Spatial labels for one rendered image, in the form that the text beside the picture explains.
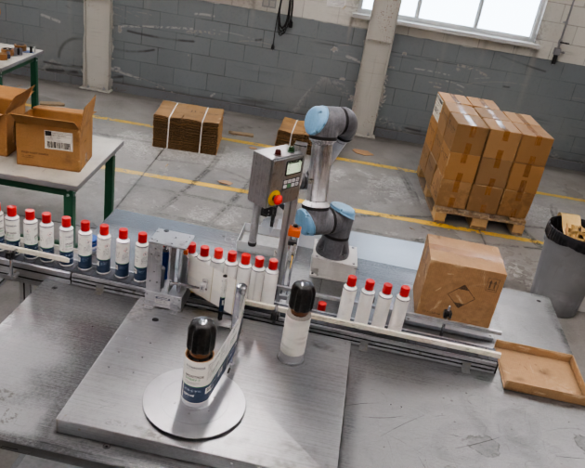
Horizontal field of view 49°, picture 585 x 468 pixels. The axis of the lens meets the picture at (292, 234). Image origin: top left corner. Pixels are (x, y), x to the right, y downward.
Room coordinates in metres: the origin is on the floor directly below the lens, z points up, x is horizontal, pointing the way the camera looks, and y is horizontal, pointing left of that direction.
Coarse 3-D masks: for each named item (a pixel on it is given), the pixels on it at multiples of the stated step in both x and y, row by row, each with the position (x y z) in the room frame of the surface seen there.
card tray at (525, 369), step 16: (512, 352) 2.13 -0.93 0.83; (528, 352) 2.14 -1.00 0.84; (544, 352) 2.14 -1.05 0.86; (560, 352) 2.13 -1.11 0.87; (512, 368) 2.02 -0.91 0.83; (528, 368) 2.04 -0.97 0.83; (544, 368) 2.06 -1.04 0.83; (560, 368) 2.08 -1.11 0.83; (576, 368) 2.06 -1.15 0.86; (512, 384) 1.89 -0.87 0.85; (528, 384) 1.89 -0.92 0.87; (544, 384) 1.95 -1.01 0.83; (560, 384) 1.97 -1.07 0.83; (576, 384) 1.99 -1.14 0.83; (560, 400) 1.88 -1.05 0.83; (576, 400) 1.88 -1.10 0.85
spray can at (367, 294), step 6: (366, 282) 2.05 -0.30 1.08; (372, 282) 2.05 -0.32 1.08; (366, 288) 2.05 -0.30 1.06; (372, 288) 2.05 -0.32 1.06; (360, 294) 2.05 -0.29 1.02; (366, 294) 2.03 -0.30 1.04; (372, 294) 2.04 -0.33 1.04; (360, 300) 2.04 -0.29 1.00; (366, 300) 2.03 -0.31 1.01; (372, 300) 2.05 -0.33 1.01; (360, 306) 2.04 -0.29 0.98; (366, 306) 2.03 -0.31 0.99; (360, 312) 2.03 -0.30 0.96; (366, 312) 2.03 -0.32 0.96; (360, 318) 2.03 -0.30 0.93; (366, 318) 2.04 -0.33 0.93; (360, 330) 2.03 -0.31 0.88
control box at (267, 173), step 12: (264, 156) 2.10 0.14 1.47; (276, 156) 2.12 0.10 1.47; (288, 156) 2.15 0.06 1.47; (300, 156) 2.19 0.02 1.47; (252, 168) 2.13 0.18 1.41; (264, 168) 2.10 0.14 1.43; (276, 168) 2.09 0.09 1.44; (252, 180) 2.13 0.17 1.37; (264, 180) 2.09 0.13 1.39; (276, 180) 2.10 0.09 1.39; (252, 192) 2.12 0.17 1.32; (264, 192) 2.09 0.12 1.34; (276, 192) 2.11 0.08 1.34; (288, 192) 2.16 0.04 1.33; (264, 204) 2.08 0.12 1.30
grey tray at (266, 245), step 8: (248, 224) 2.78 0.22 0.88; (240, 232) 2.67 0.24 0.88; (248, 232) 2.77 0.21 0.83; (264, 232) 2.77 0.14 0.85; (272, 232) 2.77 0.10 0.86; (240, 240) 2.58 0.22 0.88; (256, 240) 2.70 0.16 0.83; (264, 240) 2.71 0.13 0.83; (272, 240) 2.73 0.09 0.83; (240, 248) 2.58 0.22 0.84; (248, 248) 2.58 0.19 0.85; (256, 248) 2.58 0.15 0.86; (264, 248) 2.58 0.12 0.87; (272, 248) 2.57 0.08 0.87; (296, 248) 2.65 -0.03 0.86; (272, 256) 2.57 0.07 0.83
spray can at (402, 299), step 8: (408, 288) 2.05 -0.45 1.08; (400, 296) 2.04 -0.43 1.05; (408, 296) 2.05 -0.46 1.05; (400, 304) 2.03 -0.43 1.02; (408, 304) 2.04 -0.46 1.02; (392, 312) 2.05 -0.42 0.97; (400, 312) 2.03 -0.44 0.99; (392, 320) 2.04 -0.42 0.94; (400, 320) 2.03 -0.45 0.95; (392, 328) 2.03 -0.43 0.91; (400, 328) 2.04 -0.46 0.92
